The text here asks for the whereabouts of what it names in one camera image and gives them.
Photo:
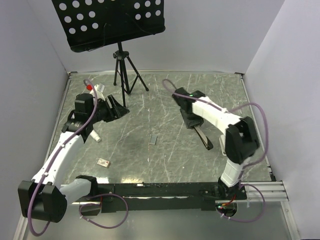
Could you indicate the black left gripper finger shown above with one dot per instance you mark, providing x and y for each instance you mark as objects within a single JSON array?
[
  {"x": 120, "y": 112},
  {"x": 116, "y": 106}
]

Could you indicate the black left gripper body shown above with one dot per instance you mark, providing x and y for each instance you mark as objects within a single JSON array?
[{"x": 104, "y": 112}]

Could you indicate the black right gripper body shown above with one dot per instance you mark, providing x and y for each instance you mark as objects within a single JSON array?
[{"x": 191, "y": 120}]

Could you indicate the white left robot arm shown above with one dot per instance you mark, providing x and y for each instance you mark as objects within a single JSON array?
[{"x": 43, "y": 197}]

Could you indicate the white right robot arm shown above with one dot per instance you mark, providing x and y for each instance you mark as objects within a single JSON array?
[{"x": 239, "y": 133}]

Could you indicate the white cylinder tube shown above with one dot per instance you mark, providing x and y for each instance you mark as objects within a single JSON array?
[{"x": 95, "y": 136}]

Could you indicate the grey staple tray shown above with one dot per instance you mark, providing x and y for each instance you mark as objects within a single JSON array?
[{"x": 153, "y": 139}]

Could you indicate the small staple box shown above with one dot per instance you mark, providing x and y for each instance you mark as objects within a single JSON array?
[{"x": 104, "y": 163}]

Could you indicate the black music stand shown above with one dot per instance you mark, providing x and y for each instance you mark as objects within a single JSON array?
[{"x": 93, "y": 24}]

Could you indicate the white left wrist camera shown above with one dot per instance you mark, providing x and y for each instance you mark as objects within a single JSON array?
[{"x": 99, "y": 88}]

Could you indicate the aluminium rail frame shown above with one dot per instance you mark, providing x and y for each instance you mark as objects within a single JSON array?
[{"x": 44, "y": 194}]

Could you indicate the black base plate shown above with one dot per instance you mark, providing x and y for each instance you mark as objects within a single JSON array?
[{"x": 164, "y": 196}]

